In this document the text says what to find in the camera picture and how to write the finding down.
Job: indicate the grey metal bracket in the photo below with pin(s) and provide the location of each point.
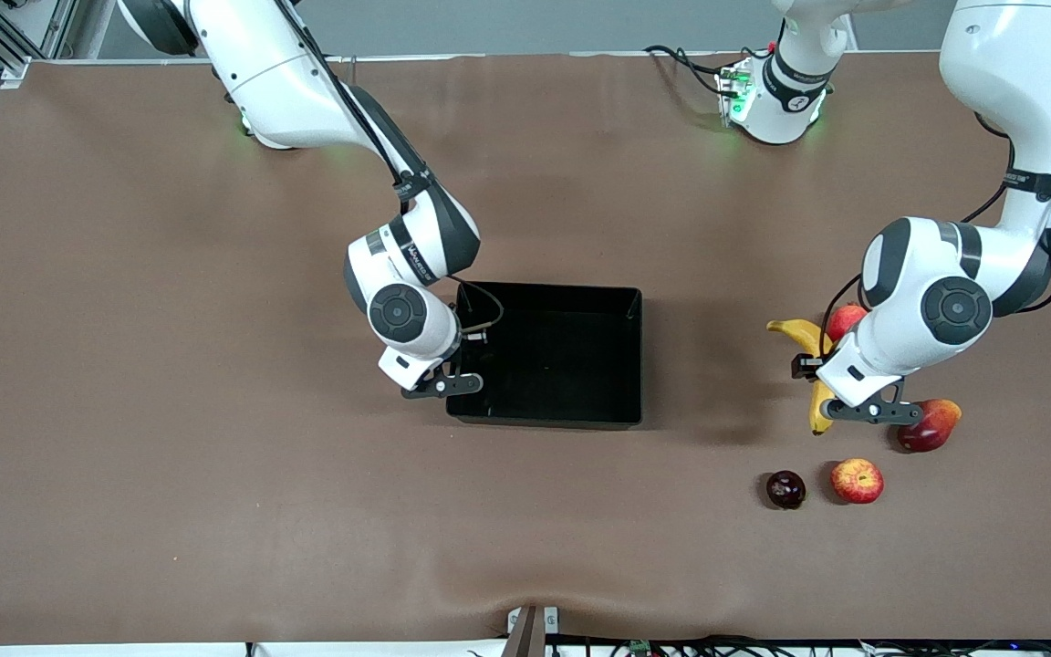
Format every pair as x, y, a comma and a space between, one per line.
551, 619

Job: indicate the dark purple plum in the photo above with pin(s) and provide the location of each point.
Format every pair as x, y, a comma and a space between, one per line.
785, 490

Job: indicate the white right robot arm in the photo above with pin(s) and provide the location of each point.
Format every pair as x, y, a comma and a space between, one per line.
288, 82

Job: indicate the small green circuit board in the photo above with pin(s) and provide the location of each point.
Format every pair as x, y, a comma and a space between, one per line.
639, 648

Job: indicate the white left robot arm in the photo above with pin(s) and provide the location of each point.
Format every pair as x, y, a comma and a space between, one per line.
1009, 55

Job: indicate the yellow banana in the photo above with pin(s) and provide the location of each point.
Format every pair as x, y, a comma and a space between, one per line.
804, 333

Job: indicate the black rectangular plastic box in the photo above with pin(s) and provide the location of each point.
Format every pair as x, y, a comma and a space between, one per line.
580, 365

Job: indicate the red pomegranate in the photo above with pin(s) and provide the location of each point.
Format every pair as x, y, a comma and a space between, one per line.
843, 321

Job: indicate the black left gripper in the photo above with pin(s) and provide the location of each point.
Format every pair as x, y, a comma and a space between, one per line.
800, 367

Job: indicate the red yellow mango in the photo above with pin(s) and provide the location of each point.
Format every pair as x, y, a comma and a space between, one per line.
936, 433

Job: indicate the brown table mat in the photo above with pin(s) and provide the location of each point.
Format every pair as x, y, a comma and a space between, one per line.
306, 547

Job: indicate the aluminium frame profiles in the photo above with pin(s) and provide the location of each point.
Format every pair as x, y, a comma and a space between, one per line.
56, 27

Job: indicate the red yellow apple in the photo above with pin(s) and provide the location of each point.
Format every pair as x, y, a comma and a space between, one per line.
857, 481

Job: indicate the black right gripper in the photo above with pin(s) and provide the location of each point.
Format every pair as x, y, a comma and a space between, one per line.
473, 349

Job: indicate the brown camera post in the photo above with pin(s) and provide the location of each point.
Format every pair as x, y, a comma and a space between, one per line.
525, 639

